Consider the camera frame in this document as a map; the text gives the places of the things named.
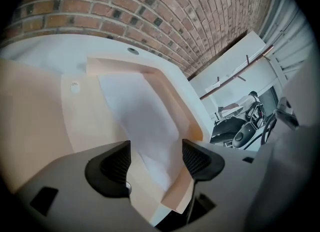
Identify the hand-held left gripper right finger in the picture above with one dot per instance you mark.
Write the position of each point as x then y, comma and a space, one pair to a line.
220, 176

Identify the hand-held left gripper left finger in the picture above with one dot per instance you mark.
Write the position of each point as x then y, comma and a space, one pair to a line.
75, 176

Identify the beige file box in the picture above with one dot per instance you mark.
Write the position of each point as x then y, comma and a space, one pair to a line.
37, 105

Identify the white A4 paper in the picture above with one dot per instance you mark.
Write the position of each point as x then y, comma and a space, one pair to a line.
140, 110

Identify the white desk with drawers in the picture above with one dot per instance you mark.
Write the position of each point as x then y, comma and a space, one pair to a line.
50, 48

